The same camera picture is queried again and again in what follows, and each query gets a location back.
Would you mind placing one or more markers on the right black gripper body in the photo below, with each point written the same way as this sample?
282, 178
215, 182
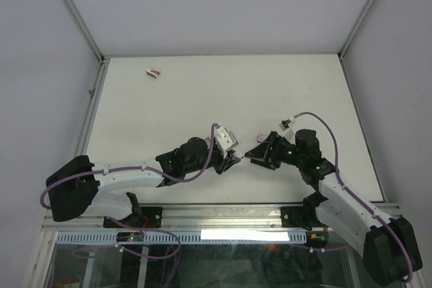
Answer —
289, 156

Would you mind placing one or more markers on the red white staple box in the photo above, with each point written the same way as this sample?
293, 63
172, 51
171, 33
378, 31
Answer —
261, 137

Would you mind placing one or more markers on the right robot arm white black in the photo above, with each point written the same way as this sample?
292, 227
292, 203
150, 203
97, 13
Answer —
386, 244

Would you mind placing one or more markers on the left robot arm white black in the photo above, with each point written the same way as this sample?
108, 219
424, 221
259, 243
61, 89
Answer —
83, 188

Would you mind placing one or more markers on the pink white mini stapler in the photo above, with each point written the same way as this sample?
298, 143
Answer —
153, 72

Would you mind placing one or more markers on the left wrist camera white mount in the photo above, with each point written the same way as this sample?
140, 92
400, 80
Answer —
225, 140

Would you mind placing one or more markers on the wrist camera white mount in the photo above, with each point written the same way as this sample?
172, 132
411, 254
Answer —
225, 140
286, 124

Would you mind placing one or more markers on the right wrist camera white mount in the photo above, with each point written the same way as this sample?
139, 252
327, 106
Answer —
286, 124

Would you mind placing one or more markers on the aluminium front rail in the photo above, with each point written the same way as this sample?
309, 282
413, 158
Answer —
190, 217

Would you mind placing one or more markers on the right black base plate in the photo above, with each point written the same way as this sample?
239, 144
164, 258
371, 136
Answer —
304, 217

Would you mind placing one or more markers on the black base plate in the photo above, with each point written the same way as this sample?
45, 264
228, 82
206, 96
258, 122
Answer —
148, 217
304, 217

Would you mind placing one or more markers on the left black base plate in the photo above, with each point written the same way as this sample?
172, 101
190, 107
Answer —
148, 217

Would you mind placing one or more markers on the white slotted cable duct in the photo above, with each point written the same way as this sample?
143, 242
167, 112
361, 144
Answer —
208, 236

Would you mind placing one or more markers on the right aluminium frame post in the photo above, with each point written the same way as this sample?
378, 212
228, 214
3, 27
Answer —
360, 20

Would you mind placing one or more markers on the aluminium frame post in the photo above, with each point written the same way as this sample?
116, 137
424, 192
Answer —
83, 29
360, 20

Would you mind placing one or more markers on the left aluminium frame post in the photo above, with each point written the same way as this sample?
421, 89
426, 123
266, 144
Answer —
83, 29

